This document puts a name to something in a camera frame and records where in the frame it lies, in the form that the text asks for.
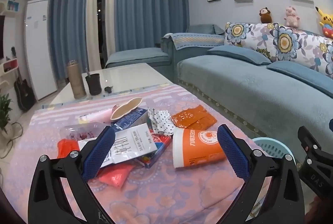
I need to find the pink floral printed tablecloth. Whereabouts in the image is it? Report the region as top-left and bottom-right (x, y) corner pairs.
(5, 83), (294, 224)

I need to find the white heart-dotted paper bag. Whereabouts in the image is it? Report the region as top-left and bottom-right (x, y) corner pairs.
(147, 107), (177, 135)

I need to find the beige oval paper bowl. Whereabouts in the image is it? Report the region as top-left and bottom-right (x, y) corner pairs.
(111, 97), (143, 121)

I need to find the black television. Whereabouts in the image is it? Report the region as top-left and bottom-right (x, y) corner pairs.
(0, 15), (6, 59)

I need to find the blue cushion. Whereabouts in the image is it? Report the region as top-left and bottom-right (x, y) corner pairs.
(208, 46), (272, 66)
(186, 24), (225, 35)
(267, 61), (333, 98)

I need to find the blue carton box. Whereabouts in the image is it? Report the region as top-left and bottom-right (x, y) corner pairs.
(111, 107), (149, 133)

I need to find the brown monkey plush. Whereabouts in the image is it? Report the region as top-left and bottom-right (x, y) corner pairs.
(259, 7), (273, 24)

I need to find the blue-grey sofa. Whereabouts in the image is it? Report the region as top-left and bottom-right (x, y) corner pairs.
(105, 22), (333, 152)

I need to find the black acoustic guitar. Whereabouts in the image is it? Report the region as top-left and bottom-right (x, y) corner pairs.
(14, 68), (35, 111)

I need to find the white printed pouch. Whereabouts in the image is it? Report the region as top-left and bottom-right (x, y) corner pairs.
(78, 123), (159, 168)

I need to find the white refrigerator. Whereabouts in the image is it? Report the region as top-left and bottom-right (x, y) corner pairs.
(25, 0), (58, 101)

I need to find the white red shelf box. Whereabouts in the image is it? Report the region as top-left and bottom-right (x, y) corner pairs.
(0, 59), (17, 73)

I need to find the white wall shelf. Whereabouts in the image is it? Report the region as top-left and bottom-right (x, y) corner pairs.
(0, 0), (20, 17)

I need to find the light blue plastic basket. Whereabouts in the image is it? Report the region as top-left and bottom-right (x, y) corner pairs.
(251, 137), (297, 165)

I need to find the green potted plant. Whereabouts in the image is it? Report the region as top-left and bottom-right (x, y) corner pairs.
(0, 94), (15, 134)

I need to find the orange paper cup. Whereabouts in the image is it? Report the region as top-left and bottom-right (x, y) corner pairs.
(172, 128), (227, 169)

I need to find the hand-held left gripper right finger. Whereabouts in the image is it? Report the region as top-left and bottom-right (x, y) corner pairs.
(217, 124), (305, 224)

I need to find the brown thermos flask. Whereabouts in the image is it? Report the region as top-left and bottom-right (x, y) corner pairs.
(66, 60), (87, 99)

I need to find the blue curtain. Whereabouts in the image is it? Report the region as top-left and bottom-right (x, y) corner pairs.
(40, 0), (92, 81)
(114, 0), (189, 53)

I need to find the yellow plush toy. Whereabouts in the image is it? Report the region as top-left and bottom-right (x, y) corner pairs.
(315, 7), (333, 38)

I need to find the orange foil packet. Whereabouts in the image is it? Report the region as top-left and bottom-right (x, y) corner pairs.
(187, 114), (217, 131)
(171, 105), (207, 128)

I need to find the floral pillow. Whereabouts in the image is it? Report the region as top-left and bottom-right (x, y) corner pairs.
(224, 22), (280, 54)
(271, 24), (333, 76)

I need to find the cream curtain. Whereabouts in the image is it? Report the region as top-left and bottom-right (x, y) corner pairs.
(85, 0), (101, 71)
(105, 0), (118, 58)

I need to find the pink-red packet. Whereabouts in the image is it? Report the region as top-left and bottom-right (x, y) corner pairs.
(98, 164), (136, 188)

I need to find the dark brown cup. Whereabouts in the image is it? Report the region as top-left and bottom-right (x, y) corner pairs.
(85, 72), (102, 96)

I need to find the small colourful box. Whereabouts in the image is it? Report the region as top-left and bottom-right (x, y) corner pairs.
(137, 134), (172, 168)

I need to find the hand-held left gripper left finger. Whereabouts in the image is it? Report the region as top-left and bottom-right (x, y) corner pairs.
(28, 125), (116, 224)

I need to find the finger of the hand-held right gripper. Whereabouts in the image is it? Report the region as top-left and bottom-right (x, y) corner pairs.
(298, 126), (323, 167)

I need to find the striped sofa armrest cover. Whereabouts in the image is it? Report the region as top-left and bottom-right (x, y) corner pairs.
(169, 33), (225, 51)

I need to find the black floor cable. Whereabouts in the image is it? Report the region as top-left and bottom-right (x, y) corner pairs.
(0, 122), (24, 159)

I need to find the red plastic bag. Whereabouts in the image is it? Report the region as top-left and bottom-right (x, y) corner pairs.
(57, 139), (81, 159)

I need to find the clear plastic wrapper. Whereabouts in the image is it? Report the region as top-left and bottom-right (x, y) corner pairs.
(59, 121), (107, 141)

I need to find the pink pig plush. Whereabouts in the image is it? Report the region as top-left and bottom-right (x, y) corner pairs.
(284, 6), (300, 27)

